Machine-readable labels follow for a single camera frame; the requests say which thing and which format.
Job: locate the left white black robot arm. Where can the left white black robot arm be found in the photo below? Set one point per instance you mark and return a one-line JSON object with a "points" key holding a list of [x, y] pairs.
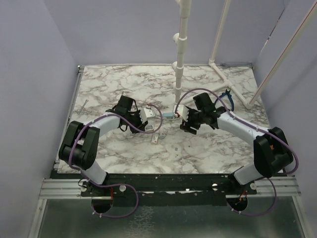
{"points": [[80, 143]]}

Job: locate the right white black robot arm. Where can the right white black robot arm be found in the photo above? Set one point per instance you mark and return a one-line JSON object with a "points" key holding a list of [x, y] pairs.
{"points": [[266, 162]]}

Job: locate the small silver wrench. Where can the small silver wrench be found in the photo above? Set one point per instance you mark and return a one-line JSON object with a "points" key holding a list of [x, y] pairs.
{"points": [[82, 107]]}

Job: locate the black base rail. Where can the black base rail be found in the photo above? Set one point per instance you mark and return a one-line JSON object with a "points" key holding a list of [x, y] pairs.
{"points": [[135, 198]]}

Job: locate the white PVC pipe frame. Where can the white PVC pipe frame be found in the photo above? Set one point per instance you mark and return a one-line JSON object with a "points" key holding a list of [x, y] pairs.
{"points": [[258, 33]]}

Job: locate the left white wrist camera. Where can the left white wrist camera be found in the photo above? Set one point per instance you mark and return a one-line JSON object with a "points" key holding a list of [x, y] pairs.
{"points": [[146, 113]]}

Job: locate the white stapler base piece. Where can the white stapler base piece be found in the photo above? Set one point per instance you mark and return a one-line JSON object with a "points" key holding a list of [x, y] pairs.
{"points": [[149, 128]]}

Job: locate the white staple box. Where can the white staple box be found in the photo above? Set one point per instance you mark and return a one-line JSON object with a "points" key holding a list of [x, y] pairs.
{"points": [[155, 138]]}

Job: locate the aluminium extrusion rail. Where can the aluminium extrusion rail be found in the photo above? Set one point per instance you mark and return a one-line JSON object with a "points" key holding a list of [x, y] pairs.
{"points": [[73, 188]]}

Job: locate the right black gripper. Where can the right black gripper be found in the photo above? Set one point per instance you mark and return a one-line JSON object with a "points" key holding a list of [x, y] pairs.
{"points": [[185, 126]]}

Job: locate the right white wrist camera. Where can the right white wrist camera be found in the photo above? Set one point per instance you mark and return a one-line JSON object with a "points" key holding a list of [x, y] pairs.
{"points": [[181, 111]]}

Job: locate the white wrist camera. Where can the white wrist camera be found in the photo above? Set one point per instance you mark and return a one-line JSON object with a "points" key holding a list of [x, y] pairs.
{"points": [[146, 113], [181, 111]]}

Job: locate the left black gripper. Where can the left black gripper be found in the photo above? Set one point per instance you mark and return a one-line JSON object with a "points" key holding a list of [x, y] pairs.
{"points": [[140, 125]]}

